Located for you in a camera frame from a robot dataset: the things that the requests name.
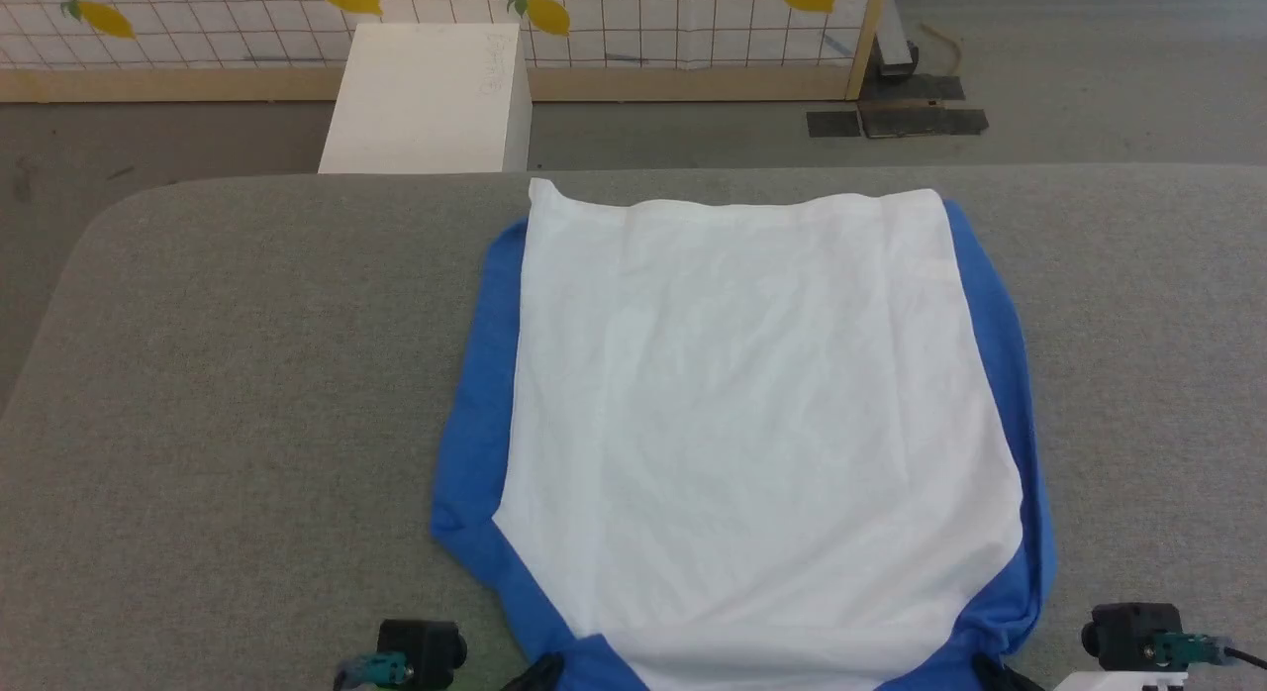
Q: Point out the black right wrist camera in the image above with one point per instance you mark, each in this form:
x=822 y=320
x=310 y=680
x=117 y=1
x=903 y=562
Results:
x=1128 y=637

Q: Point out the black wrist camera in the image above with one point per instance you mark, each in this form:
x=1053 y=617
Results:
x=421 y=651
x=1128 y=637

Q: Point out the small black floor mat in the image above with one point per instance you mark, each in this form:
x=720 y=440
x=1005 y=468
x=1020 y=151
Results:
x=833 y=124

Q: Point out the grey metal partition foot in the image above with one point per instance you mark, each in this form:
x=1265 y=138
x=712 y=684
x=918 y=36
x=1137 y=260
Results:
x=896 y=43

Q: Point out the white box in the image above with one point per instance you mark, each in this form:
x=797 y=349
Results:
x=426 y=102

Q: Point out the lemon print partition screen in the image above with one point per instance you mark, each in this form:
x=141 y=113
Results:
x=643 y=33

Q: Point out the white and blue t-shirt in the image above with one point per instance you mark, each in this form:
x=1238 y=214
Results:
x=752 y=424

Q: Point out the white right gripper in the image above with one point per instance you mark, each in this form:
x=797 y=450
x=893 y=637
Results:
x=1123 y=682

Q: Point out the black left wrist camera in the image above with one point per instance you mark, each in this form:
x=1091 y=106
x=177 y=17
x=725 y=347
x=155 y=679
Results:
x=421 y=651

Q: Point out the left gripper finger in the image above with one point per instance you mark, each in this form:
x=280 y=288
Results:
x=539 y=673

